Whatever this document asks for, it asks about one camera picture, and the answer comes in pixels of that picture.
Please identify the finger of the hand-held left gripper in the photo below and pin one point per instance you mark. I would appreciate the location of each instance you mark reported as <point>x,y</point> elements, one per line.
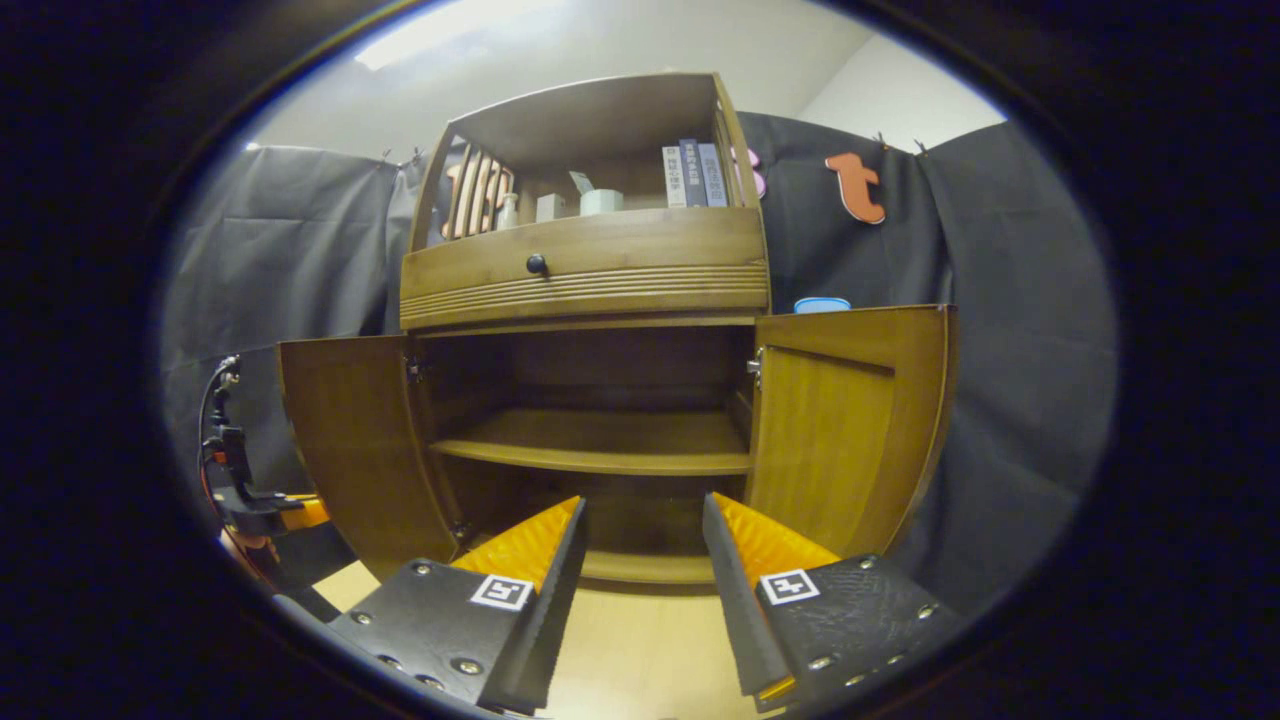
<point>308,513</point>

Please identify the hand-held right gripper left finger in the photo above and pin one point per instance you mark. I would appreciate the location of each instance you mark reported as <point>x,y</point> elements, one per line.
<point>545,620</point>

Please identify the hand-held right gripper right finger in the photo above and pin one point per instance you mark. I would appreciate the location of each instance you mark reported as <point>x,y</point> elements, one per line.
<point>745,610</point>

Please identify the wooden double-door shoe cabinet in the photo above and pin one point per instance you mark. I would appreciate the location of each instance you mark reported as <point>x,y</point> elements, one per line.
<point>600,120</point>

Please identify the metal door hinge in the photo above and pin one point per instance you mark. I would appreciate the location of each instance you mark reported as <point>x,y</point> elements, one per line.
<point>413,371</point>
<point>756,368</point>

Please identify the black round drawer knob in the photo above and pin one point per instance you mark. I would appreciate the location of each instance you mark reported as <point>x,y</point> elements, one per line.
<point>537,264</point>

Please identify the white pump bottle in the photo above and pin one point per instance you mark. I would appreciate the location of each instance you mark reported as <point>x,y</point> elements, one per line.
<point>508,213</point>

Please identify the black backdrop cloth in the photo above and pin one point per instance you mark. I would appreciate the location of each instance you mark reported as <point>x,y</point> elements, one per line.
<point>1000,350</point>

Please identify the wooden ribbed drawer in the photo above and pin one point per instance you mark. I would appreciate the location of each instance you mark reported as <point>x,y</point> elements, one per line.
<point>620,240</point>

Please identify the white rectangular box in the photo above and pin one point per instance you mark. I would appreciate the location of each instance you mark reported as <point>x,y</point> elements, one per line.
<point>549,208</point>

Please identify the white cup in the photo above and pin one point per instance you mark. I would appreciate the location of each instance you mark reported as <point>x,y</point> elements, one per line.
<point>602,203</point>

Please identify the pale paper card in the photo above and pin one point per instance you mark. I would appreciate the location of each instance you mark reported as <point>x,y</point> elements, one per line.
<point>581,182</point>

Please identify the light blue book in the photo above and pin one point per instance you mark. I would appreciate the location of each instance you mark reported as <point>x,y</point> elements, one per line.
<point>713,175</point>

